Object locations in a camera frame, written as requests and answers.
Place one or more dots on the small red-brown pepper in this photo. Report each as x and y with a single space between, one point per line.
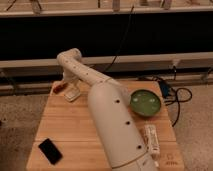
59 88

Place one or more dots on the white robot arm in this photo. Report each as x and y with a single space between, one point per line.
108 102

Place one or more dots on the white sponge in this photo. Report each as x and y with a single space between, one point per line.
72 94

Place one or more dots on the green bowl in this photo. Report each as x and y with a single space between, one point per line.
145 103

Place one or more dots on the wooden table board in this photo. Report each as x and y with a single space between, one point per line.
69 126

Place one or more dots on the white remote controller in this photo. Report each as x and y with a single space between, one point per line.
152 140

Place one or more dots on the black smartphone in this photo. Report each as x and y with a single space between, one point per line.
50 151

